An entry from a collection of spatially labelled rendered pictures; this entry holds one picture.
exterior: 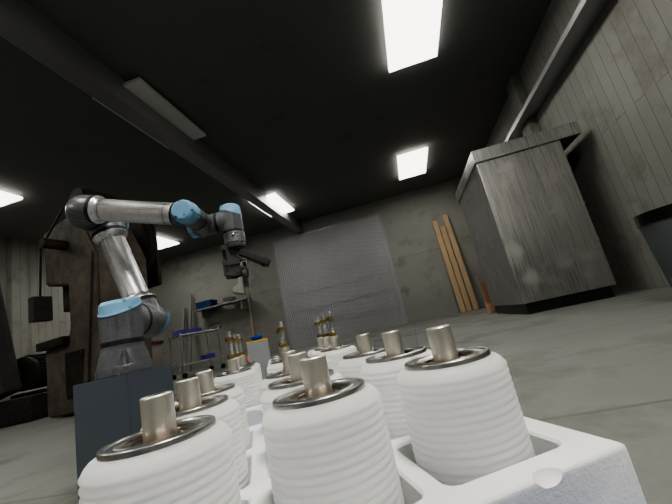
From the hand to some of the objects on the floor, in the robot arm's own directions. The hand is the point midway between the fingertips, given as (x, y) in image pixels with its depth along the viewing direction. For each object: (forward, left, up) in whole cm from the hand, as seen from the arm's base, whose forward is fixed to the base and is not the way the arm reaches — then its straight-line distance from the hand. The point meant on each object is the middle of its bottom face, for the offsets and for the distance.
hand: (250, 298), depth 120 cm
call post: (0, 0, -46) cm, 46 cm away
